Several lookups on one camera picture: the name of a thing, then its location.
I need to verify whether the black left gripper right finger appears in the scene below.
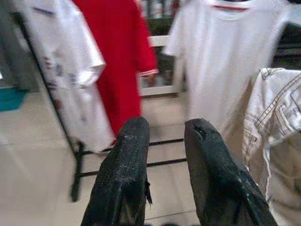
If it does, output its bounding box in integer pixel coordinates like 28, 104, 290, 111
184, 118, 279, 226

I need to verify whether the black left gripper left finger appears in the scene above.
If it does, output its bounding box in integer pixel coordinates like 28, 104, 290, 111
81, 116, 153, 226

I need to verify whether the beige denim jacket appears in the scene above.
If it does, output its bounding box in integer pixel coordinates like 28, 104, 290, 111
222, 67, 301, 226

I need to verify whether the white shelf unit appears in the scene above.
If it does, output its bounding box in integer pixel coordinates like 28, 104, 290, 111
138, 35, 188, 97

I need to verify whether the red polo shirt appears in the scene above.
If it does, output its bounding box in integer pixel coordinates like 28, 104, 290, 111
72, 0, 158, 139

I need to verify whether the white printed t-shirt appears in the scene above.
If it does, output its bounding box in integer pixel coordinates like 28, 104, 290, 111
22, 0, 118, 154

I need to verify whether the white t-shirt red collar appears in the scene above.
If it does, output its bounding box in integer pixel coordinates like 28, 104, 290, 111
163, 0, 301, 134

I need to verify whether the teal floor mat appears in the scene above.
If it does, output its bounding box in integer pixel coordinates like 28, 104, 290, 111
0, 87, 28, 113

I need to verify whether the black clothes rack frame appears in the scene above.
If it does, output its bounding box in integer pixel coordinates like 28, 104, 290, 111
13, 11, 189, 203

